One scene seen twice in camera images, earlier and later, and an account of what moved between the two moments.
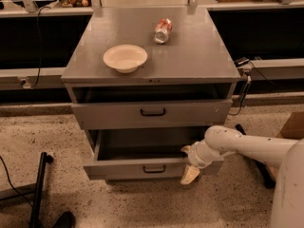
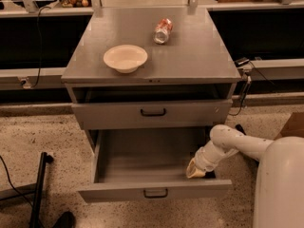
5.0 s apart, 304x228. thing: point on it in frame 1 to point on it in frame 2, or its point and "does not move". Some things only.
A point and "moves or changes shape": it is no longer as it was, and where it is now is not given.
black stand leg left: x=45 y=158 does not move
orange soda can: x=161 y=30 does not move
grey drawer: x=144 y=154 moves or changes shape
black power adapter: x=241 y=61 does not move
